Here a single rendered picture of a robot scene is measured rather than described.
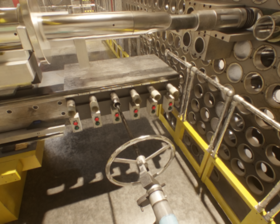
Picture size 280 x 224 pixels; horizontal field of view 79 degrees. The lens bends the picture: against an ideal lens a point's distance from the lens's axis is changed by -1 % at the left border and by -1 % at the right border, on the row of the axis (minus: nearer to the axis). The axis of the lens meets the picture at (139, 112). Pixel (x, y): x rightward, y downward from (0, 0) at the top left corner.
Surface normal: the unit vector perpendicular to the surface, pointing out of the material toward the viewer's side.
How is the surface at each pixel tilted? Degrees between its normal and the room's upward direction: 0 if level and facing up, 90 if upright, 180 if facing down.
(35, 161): 90
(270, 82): 90
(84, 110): 90
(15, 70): 90
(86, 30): 101
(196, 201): 0
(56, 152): 0
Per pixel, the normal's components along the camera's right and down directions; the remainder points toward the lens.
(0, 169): 0.00, -0.80
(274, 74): -0.95, 0.19
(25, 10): 0.27, 0.03
